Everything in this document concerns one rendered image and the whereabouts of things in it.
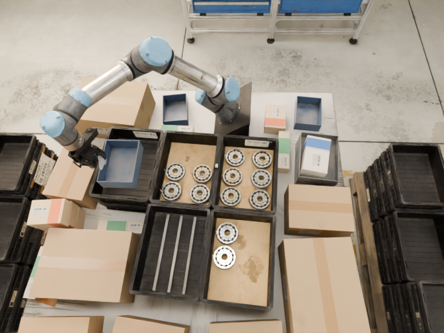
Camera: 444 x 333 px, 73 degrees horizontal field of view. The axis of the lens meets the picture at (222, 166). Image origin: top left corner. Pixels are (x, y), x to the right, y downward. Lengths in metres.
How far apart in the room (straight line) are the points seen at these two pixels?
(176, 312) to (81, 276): 0.46
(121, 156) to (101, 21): 2.65
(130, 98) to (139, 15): 2.10
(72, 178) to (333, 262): 1.33
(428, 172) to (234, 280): 1.43
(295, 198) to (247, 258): 0.37
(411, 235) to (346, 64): 1.78
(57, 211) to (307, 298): 1.19
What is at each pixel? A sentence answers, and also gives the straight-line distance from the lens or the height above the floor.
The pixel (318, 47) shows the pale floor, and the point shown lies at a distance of 3.38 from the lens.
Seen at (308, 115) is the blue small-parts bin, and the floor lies 0.70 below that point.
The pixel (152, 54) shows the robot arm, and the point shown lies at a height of 1.39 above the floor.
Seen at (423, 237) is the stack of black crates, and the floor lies 0.38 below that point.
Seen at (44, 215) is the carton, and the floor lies 0.92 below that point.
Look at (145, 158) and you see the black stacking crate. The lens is 1.67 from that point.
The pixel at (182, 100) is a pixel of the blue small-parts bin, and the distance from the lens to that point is 1.99.
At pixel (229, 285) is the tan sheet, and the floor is 0.83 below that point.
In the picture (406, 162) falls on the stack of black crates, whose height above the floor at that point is 0.49.
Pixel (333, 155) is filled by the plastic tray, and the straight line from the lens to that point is 1.72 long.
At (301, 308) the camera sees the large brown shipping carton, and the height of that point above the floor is 0.90.
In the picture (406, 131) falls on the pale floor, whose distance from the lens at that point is 3.03.
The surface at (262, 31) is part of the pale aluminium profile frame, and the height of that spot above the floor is 0.14.
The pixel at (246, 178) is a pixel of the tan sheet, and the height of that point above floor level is 0.83.
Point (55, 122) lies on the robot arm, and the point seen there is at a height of 1.48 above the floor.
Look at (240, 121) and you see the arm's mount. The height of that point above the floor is 0.90.
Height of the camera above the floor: 2.26
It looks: 65 degrees down
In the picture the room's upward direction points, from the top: 6 degrees counter-clockwise
